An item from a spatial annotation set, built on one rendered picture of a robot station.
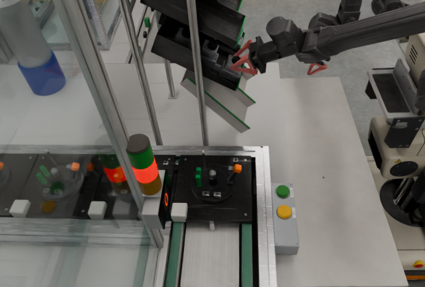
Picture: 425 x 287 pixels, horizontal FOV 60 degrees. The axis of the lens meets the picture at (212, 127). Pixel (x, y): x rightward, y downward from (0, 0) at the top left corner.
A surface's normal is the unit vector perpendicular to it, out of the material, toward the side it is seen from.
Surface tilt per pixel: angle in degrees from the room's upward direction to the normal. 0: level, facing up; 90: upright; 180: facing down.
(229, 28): 25
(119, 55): 0
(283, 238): 0
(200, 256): 0
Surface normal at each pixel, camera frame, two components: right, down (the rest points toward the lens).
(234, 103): 0.65, -0.37
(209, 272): -0.05, -0.66
